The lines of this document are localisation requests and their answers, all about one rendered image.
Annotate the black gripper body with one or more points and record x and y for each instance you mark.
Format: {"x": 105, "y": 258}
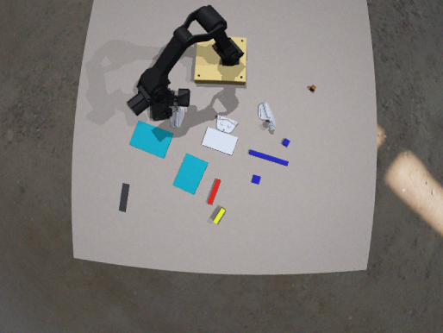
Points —
{"x": 183, "y": 97}

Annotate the red rectangular block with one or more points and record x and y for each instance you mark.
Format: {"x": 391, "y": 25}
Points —
{"x": 212, "y": 195}

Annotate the dark grey flat bar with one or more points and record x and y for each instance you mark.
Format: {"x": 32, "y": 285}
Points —
{"x": 124, "y": 197}

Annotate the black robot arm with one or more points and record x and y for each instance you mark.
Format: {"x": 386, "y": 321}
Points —
{"x": 153, "y": 81}

